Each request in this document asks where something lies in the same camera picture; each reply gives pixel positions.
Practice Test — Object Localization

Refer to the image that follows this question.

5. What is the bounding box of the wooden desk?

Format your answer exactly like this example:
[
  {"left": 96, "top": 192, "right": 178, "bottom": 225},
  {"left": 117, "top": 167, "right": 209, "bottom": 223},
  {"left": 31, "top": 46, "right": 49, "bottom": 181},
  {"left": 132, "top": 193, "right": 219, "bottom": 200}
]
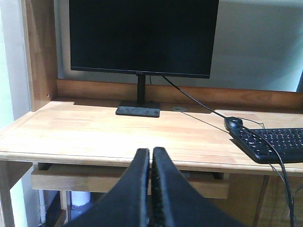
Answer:
[{"left": 0, "top": 0, "right": 303, "bottom": 227}]

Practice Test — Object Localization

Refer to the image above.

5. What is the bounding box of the black computer monitor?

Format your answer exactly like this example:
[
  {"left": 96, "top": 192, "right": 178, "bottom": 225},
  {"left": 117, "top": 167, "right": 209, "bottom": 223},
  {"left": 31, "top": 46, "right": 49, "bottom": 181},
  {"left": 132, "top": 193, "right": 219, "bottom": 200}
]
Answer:
[{"left": 69, "top": 0, "right": 219, "bottom": 118}]

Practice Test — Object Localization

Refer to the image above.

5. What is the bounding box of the black monitor cable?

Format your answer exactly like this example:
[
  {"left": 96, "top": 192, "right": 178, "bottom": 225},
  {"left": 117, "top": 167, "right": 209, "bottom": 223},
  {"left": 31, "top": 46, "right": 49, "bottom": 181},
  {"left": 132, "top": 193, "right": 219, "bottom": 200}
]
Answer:
[{"left": 162, "top": 75, "right": 295, "bottom": 227}]

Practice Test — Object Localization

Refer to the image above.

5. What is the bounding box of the black keyboard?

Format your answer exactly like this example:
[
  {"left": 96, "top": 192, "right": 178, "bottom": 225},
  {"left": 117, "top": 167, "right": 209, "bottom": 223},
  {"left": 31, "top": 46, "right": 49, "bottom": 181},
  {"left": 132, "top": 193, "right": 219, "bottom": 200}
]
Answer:
[{"left": 230, "top": 128, "right": 303, "bottom": 164}]

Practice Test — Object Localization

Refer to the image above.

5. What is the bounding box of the black computer mouse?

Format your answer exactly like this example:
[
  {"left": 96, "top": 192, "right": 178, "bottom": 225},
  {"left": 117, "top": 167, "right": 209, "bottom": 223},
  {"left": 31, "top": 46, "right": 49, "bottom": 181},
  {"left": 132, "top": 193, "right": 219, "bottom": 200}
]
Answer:
[{"left": 224, "top": 117, "right": 243, "bottom": 131}]

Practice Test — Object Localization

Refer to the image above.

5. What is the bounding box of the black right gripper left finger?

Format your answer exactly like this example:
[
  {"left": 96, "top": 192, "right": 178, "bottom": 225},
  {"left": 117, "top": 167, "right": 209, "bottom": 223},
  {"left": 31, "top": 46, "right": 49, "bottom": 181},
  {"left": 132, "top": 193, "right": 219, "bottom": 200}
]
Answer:
[{"left": 65, "top": 148, "right": 150, "bottom": 227}]

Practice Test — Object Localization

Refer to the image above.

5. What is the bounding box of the white cylinder under desk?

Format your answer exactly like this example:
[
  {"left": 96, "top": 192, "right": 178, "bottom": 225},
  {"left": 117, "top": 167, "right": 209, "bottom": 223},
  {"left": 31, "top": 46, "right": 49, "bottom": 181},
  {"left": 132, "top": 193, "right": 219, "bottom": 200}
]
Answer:
[{"left": 71, "top": 191, "right": 91, "bottom": 219}]

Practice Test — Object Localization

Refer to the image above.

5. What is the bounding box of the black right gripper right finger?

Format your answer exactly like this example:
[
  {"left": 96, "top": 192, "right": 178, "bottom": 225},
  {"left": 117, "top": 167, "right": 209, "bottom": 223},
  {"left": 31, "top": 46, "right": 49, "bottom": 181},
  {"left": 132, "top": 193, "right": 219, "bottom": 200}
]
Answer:
[{"left": 151, "top": 147, "right": 243, "bottom": 227}]

